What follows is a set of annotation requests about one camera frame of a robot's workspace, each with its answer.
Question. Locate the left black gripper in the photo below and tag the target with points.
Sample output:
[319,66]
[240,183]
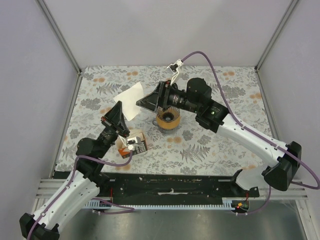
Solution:
[115,120]

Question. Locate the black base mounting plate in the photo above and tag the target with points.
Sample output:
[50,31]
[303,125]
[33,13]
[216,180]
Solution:
[151,189]

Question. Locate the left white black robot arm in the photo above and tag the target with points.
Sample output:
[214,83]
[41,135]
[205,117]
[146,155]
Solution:
[82,184]

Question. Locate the white slotted cable duct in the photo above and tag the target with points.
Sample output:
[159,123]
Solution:
[225,205]

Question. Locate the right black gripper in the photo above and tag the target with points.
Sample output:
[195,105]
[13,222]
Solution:
[160,95]

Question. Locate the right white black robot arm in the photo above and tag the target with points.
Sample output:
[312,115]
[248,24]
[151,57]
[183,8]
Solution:
[279,158]

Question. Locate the floral patterned table mat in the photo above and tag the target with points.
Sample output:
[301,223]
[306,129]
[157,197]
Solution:
[190,150]

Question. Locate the cream paper coffee filter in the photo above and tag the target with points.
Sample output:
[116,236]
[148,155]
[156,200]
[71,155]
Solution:
[129,98]

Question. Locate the clear ribbed glass dripper cone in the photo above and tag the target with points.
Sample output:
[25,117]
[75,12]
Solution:
[172,114]

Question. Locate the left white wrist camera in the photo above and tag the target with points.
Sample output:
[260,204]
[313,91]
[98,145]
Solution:
[131,143]

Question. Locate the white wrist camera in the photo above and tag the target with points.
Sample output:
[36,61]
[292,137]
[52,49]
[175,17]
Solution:
[175,69]
[131,143]

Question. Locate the clear glass coffee server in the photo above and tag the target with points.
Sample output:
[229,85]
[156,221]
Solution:
[165,127]

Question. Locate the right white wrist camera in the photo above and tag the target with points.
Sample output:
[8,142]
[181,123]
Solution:
[175,69]

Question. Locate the orange black coffee filter box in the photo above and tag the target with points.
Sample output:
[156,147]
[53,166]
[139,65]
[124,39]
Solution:
[124,152]

